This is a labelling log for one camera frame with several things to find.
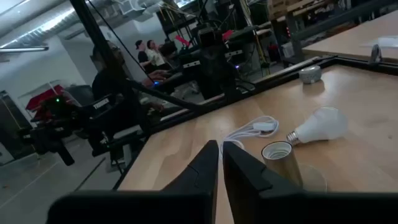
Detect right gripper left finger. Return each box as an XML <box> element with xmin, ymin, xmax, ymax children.
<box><xmin>45</xmin><ymin>139</ymin><xmax>220</xmax><ymax>224</ymax></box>

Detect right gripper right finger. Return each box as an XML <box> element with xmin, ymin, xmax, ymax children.
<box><xmin>222</xmin><ymin>141</ymin><xmax>398</xmax><ymax>224</ymax></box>

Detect brass lamp base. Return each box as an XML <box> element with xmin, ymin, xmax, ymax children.
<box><xmin>261</xmin><ymin>140</ymin><xmax>328</xmax><ymax>193</ymax></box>

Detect white lightbulb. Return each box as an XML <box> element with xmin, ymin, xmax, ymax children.
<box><xmin>285</xmin><ymin>106</ymin><xmax>349</xmax><ymax>147</ymax></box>

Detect small grey patterned bowl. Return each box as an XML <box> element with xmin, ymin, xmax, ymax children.
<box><xmin>298</xmin><ymin>65</ymin><xmax>322</xmax><ymax>85</ymax></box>

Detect person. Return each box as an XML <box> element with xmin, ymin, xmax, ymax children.
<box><xmin>135</xmin><ymin>39</ymin><xmax>154</xmax><ymax>74</ymax></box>
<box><xmin>146</xmin><ymin>39</ymin><xmax>169</xmax><ymax>71</ymax></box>
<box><xmin>91</xmin><ymin>40</ymin><xmax>170</xmax><ymax>134</ymax></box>

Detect black desk clamp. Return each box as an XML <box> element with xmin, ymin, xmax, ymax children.
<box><xmin>369</xmin><ymin>44</ymin><xmax>384</xmax><ymax>63</ymax></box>

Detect tan wooden desk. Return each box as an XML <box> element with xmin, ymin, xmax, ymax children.
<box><xmin>302</xmin><ymin>10</ymin><xmax>398</xmax><ymax>62</ymax></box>

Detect black cabinet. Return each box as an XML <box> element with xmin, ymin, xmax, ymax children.
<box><xmin>0</xmin><ymin>90</ymin><xmax>35</xmax><ymax>163</ymax></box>

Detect silver rectangular desk plate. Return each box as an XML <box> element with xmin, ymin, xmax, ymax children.
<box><xmin>359</xmin><ymin>36</ymin><xmax>398</xmax><ymax>50</ymax></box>

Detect long ceiling light fixture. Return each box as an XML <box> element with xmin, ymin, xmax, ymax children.
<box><xmin>0</xmin><ymin>45</ymin><xmax>50</xmax><ymax>54</ymax></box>

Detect white lamp power cord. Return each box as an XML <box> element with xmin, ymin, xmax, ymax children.
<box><xmin>219</xmin><ymin>115</ymin><xmax>280</xmax><ymax>161</ymax></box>

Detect black aluminium table frame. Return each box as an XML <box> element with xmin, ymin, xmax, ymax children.
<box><xmin>68</xmin><ymin>0</ymin><xmax>398</xmax><ymax>191</ymax></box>

